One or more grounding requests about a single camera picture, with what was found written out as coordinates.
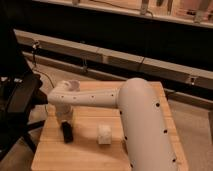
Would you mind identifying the white sponge block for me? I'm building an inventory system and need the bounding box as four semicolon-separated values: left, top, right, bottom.
97;125;112;145

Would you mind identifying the black office chair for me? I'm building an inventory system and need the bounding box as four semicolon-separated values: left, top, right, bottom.
0;28;48;161

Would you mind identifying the black eraser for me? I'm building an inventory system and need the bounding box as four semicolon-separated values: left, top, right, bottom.
62;122;73;143

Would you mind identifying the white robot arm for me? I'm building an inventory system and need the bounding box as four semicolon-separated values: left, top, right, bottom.
48;78;179;171

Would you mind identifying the wooden table board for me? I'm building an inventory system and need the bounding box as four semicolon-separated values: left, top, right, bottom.
31;80;189;171

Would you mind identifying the long wooden beam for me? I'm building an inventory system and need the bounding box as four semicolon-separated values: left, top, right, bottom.
15;30;213;89

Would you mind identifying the black cable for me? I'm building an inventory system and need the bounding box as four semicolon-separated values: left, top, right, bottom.
30;40;56;90

